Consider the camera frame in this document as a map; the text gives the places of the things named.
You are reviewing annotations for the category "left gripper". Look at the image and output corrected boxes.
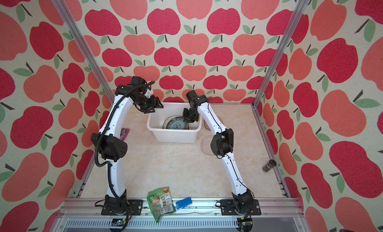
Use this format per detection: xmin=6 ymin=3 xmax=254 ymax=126
xmin=136 ymin=95 xmax=165 ymax=113

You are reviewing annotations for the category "blue white porcelain plate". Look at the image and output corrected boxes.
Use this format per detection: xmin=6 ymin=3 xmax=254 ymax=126
xmin=170 ymin=116 xmax=189 ymax=130

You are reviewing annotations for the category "clear pink glass plate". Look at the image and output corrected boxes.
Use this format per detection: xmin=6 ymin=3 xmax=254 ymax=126
xmin=200 ymin=136 xmax=214 ymax=156

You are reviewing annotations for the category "beige willow pattern plate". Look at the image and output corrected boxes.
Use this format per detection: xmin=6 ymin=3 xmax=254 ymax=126
xmin=163 ymin=116 xmax=174 ymax=129

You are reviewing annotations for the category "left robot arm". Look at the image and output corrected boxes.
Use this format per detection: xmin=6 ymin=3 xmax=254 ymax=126
xmin=91 ymin=81 xmax=163 ymax=216

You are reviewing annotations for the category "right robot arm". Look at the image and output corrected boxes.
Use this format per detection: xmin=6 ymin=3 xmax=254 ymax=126
xmin=183 ymin=90 xmax=254 ymax=216

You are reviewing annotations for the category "white plastic bin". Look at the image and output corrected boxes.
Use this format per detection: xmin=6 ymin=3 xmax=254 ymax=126
xmin=147 ymin=102 xmax=202 ymax=143

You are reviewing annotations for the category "purple snack bag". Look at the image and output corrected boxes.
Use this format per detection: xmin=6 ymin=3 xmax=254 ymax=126
xmin=120 ymin=128 xmax=130 ymax=141

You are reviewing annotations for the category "blue small box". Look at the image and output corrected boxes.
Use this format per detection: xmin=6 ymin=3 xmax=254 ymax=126
xmin=176 ymin=197 xmax=192 ymax=210

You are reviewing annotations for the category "green snack packet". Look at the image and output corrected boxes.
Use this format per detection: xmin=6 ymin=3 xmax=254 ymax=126
xmin=147 ymin=187 xmax=176 ymax=223

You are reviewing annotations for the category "dark spice jar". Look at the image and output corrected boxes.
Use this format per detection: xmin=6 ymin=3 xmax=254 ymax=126
xmin=262 ymin=159 xmax=277 ymax=173

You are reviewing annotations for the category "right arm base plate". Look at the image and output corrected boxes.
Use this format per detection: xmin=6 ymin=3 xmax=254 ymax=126
xmin=215 ymin=200 xmax=262 ymax=216

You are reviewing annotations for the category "black corrugated cable hose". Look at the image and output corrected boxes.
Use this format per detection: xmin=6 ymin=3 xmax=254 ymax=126
xmin=94 ymin=80 xmax=156 ymax=232

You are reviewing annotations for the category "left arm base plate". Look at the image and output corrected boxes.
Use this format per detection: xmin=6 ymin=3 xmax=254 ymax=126
xmin=101 ymin=198 xmax=143 ymax=216

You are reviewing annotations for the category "left aluminium frame post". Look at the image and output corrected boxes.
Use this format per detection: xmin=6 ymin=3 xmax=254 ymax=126
xmin=52 ymin=0 xmax=115 ymax=104

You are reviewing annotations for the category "aluminium frame post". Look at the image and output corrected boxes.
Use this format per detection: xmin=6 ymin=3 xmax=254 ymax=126
xmin=251 ymin=0 xmax=309 ymax=112
xmin=52 ymin=0 xmax=115 ymax=104

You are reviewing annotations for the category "aluminium front rail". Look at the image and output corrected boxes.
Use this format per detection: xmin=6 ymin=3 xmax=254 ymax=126
xmin=49 ymin=198 xmax=310 ymax=232

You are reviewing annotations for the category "right aluminium frame post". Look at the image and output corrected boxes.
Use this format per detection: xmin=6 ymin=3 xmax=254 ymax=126
xmin=251 ymin=0 xmax=309 ymax=112

